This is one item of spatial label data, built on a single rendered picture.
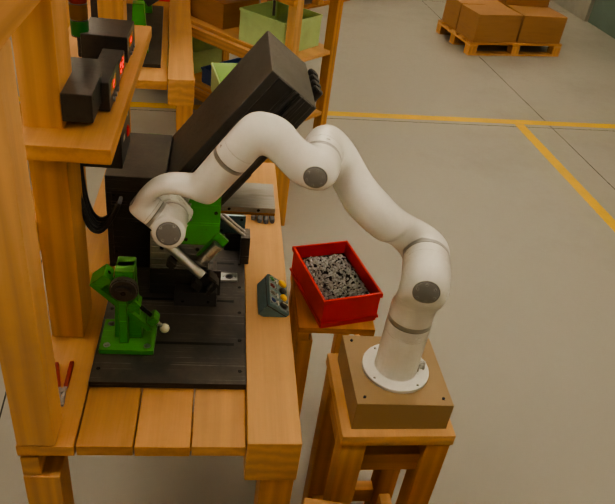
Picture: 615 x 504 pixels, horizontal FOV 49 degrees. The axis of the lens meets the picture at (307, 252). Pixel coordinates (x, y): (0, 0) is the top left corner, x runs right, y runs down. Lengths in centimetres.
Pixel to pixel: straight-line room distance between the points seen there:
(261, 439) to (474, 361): 192
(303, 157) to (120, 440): 84
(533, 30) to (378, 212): 678
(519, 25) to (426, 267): 667
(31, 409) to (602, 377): 281
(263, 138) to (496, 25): 656
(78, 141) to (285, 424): 87
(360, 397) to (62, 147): 97
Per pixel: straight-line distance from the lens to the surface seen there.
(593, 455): 333
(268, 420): 180
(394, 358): 183
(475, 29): 785
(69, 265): 189
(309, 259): 239
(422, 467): 204
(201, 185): 164
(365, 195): 157
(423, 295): 161
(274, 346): 199
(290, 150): 150
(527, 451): 320
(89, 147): 160
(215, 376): 190
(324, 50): 494
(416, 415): 189
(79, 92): 165
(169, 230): 170
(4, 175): 132
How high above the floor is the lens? 227
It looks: 35 degrees down
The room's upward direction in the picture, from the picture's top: 8 degrees clockwise
